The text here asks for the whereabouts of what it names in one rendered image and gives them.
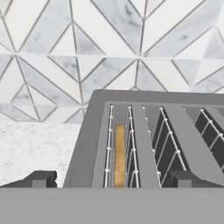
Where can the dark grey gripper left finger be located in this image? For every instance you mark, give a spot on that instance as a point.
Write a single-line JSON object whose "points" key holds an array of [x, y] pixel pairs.
{"points": [[40, 178]]}

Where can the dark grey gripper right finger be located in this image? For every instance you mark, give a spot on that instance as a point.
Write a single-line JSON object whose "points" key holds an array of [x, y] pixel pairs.
{"points": [[184, 178]]}

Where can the grey toaster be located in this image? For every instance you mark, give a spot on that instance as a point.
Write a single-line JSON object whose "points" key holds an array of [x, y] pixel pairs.
{"points": [[145, 137]]}

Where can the golden brown bread slice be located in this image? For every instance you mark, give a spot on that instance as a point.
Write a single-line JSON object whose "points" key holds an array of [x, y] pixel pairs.
{"points": [[119, 157]]}

